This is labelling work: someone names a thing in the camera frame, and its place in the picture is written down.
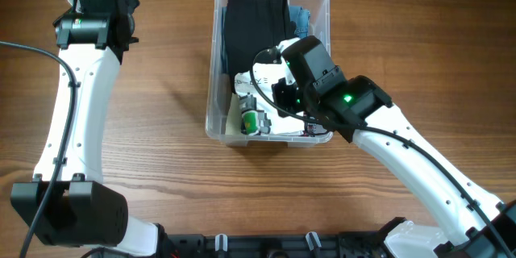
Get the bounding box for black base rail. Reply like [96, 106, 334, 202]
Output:
[90, 231, 404, 258]

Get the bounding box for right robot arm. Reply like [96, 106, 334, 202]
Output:
[269, 36, 515, 257]

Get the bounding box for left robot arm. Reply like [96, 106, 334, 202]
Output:
[10, 0, 159, 257]

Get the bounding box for black garment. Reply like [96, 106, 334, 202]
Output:
[223, 0, 295, 82]

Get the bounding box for white t-shirt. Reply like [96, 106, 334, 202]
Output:
[234, 37, 305, 136]

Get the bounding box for cream cloth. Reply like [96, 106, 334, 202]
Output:
[225, 94, 242, 135]

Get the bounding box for clear plastic storage container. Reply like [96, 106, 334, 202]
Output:
[205, 0, 333, 148]

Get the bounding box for blue denim jeans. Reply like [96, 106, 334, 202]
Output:
[220, 6, 311, 74]

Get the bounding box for plaid shirt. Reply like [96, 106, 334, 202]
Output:
[304, 123, 328, 137]

